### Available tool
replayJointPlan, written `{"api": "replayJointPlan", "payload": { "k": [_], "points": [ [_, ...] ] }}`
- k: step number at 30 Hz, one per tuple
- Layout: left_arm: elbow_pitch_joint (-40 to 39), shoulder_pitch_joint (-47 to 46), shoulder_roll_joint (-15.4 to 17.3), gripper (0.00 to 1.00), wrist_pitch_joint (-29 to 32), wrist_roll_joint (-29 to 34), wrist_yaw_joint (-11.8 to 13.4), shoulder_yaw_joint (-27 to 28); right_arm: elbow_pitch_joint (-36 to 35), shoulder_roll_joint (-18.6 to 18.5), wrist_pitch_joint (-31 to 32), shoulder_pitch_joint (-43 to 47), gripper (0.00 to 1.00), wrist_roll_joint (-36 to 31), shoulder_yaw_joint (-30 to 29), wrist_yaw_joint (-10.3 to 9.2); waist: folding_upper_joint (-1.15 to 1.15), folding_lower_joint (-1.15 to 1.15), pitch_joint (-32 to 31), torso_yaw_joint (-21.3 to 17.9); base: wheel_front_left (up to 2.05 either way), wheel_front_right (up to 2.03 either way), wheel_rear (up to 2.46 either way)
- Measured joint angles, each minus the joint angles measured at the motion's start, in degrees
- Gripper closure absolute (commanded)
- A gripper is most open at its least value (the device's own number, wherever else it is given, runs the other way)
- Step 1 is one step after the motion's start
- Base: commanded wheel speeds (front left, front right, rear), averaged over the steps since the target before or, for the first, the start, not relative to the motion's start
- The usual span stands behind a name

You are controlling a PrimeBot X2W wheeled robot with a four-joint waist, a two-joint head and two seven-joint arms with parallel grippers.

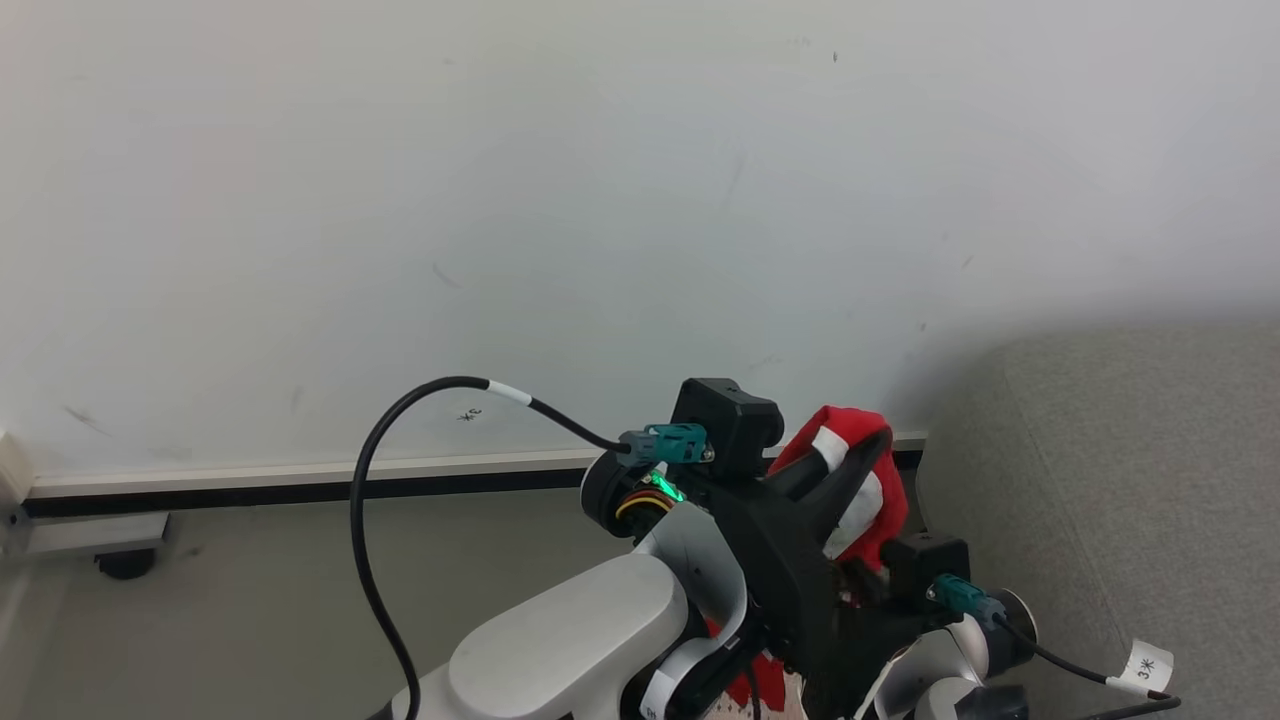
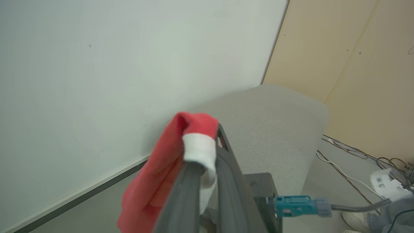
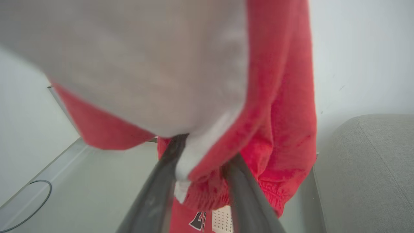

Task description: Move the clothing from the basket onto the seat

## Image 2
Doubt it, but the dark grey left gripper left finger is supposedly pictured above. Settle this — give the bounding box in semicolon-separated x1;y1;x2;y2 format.
154;161;205;233

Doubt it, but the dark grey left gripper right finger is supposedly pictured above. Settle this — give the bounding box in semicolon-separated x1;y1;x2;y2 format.
214;124;269;233

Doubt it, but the red and white garment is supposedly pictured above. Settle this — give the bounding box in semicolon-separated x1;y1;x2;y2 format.
117;112;219;233

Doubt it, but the grey fabric sofa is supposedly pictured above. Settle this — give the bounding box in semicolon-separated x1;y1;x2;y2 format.
189;83;329;214

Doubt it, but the white and black baseboard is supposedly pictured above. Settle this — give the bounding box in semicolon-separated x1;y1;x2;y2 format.
0;155;150;233

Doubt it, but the white sneaker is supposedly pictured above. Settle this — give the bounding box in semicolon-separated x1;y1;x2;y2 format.
342;210;372;233

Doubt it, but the blue-grey trouser leg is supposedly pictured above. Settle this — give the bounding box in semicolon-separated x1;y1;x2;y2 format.
366;197;414;233

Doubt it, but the teal plug grey cable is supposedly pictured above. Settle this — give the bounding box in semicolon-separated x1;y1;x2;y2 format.
274;195;392;217

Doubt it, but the white floor cable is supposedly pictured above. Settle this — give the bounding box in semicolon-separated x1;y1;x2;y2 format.
316;151;385;199

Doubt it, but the dark thin floor cable bundle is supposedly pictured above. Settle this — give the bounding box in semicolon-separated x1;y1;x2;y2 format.
321;135;414;190

